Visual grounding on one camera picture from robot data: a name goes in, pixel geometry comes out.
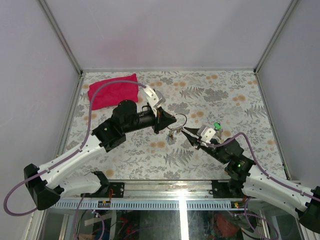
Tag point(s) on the green key tag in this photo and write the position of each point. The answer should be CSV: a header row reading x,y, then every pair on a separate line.
x,y
217,126

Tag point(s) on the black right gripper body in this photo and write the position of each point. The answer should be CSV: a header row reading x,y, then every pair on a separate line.
x,y
213,151

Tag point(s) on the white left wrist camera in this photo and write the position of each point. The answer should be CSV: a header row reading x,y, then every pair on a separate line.
x,y
154,98

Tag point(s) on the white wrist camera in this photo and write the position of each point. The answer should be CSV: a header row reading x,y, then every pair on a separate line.
x,y
154,98
205,134

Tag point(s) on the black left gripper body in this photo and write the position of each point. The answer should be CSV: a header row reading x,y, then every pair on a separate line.
x,y
145,120

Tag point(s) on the metal mounting rail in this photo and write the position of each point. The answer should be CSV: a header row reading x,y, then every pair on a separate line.
x,y
172,189

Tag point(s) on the red cloth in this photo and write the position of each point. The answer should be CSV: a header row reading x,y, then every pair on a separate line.
x,y
113,94

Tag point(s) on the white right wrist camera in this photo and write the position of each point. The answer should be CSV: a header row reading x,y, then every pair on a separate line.
x,y
205,134

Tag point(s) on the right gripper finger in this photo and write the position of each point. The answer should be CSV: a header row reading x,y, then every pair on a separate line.
x,y
192,140
191,131

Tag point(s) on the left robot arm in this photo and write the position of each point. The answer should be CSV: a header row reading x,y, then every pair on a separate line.
x,y
52,181

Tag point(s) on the large metal keyring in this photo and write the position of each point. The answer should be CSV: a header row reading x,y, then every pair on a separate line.
x,y
177,127

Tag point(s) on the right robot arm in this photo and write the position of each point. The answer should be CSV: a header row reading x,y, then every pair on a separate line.
x,y
247,177

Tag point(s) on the slotted cable duct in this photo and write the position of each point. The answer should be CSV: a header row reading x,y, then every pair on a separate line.
x,y
73,204

